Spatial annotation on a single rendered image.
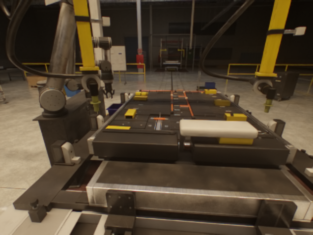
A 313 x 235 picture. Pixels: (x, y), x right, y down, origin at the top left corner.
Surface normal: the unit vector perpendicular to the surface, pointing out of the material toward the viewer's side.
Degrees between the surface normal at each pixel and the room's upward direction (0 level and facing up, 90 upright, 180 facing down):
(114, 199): 90
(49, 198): 0
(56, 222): 0
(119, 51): 90
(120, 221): 0
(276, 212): 90
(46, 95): 85
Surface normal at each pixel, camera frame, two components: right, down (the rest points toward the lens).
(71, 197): 0.00, -0.93
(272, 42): -0.33, 0.34
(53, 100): 0.57, 0.29
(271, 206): -0.08, 0.36
